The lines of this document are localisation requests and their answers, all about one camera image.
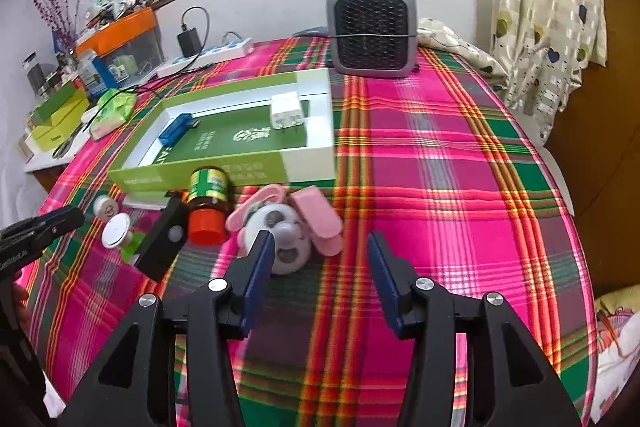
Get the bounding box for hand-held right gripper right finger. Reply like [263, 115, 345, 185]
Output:
[366, 231, 583, 427]

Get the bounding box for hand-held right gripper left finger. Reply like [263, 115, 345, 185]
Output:
[57, 229, 277, 427]

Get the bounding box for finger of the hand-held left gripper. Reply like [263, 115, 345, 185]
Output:
[0, 206, 86, 258]

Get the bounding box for white round spool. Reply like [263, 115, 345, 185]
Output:
[93, 194, 121, 223]

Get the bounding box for white panda-shaped gadget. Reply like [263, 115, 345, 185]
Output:
[240, 202, 315, 278]

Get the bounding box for green white suction knob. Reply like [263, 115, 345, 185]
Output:
[101, 213, 146, 264]

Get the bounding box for brown medicine bottle red cap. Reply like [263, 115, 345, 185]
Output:
[187, 166, 232, 246]

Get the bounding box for black rectangular device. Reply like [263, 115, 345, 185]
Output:
[132, 191, 190, 283]

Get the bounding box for green white cardboard box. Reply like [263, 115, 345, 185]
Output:
[107, 68, 337, 194]

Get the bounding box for person's left hand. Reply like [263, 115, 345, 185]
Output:
[14, 287, 29, 330]

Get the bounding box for yellow-green cardboard box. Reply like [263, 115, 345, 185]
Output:
[27, 101, 92, 154]

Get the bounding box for dark green cardboard box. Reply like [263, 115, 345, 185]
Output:
[31, 86, 90, 128]

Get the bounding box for green tissue pack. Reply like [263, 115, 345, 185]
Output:
[89, 88, 139, 140]

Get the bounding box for pink green plaid tablecloth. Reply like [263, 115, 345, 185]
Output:
[22, 34, 598, 427]

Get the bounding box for dark lidded jar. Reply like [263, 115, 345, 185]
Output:
[22, 52, 49, 98]

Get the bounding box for blue white carton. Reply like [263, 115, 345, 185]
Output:
[77, 49, 109, 98]

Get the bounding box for blue plastic gadget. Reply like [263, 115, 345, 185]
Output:
[159, 113, 199, 146]

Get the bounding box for white charger plug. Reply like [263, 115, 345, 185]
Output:
[270, 92, 306, 130]

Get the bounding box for orange lid clear storage bin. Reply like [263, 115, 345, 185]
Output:
[75, 7, 164, 78]

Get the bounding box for black power adapter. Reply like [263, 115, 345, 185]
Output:
[177, 24, 201, 58]

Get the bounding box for white power strip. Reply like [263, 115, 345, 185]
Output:
[156, 38, 254, 78]

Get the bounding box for white floral cloth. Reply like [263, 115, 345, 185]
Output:
[591, 292, 640, 424]

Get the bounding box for beige patterned quilt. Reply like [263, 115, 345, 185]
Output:
[417, 18, 509, 90]

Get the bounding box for wooden wardrobe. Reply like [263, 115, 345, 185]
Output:
[545, 0, 640, 298]

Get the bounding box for grey fan heater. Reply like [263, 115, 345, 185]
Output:
[326, 0, 421, 78]

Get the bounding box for patterned beige curtain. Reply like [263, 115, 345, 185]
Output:
[482, 0, 609, 144]

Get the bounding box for black handled scissors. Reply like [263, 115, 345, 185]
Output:
[51, 132, 77, 158]

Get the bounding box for black adapter cable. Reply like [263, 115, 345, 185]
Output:
[180, 7, 211, 70]

